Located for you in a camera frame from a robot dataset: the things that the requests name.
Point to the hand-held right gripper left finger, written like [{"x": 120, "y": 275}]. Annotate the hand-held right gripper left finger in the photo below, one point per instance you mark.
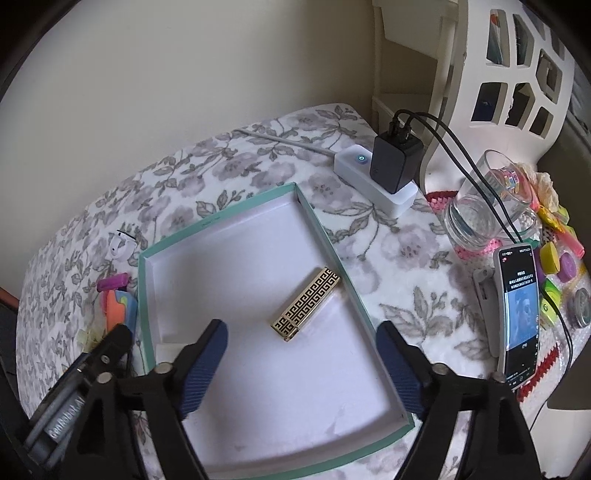
[{"x": 207, "y": 364}]

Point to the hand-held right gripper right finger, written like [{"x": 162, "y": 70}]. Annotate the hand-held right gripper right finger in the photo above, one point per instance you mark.
[{"x": 397, "y": 369}]

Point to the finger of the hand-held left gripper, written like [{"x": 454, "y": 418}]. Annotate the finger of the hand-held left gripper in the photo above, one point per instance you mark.
[{"x": 115, "y": 344}]

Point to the pink purple plastic toy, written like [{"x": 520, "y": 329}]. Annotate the pink purple plastic toy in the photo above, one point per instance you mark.
[{"x": 113, "y": 282}]

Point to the teal cardboard box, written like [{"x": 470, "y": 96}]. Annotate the teal cardboard box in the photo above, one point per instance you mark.
[{"x": 231, "y": 258}]

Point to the gold patterned lighter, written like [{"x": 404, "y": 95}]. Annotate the gold patterned lighter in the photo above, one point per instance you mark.
[{"x": 304, "y": 304}]

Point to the white earbuds case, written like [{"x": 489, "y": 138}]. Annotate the white earbuds case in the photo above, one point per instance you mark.
[{"x": 119, "y": 247}]

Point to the grey phone holder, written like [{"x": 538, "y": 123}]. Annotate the grey phone holder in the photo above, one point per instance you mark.
[{"x": 485, "y": 295}]

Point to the smartphone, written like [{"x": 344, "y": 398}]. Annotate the smartphone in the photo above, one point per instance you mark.
[{"x": 521, "y": 323}]

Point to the clear glass cup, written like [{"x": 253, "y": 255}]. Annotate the clear glass cup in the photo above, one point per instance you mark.
[{"x": 466, "y": 217}]

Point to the white power strip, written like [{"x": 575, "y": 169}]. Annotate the white power strip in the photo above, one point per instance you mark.
[{"x": 401, "y": 201}]

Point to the round metal tin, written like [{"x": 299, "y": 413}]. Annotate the round metal tin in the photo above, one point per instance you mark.
[{"x": 582, "y": 308}]

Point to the purple round container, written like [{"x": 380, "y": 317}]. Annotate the purple round container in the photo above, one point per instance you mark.
[{"x": 569, "y": 265}]

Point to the floral blanket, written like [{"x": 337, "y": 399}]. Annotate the floral blanket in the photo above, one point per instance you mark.
[{"x": 231, "y": 161}]

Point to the black charger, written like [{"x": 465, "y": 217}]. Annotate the black charger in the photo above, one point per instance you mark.
[{"x": 397, "y": 157}]

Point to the neon pink yellow block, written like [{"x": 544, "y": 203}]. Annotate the neon pink yellow block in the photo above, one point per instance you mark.
[{"x": 565, "y": 230}]

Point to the cream crumpled paper flower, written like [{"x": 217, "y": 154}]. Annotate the cream crumpled paper flower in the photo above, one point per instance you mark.
[{"x": 542, "y": 182}]

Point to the white lattice chair back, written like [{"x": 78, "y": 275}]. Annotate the white lattice chair back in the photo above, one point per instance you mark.
[{"x": 466, "y": 83}]

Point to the red-brown wooden frame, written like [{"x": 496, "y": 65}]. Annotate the red-brown wooden frame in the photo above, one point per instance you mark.
[{"x": 7, "y": 297}]

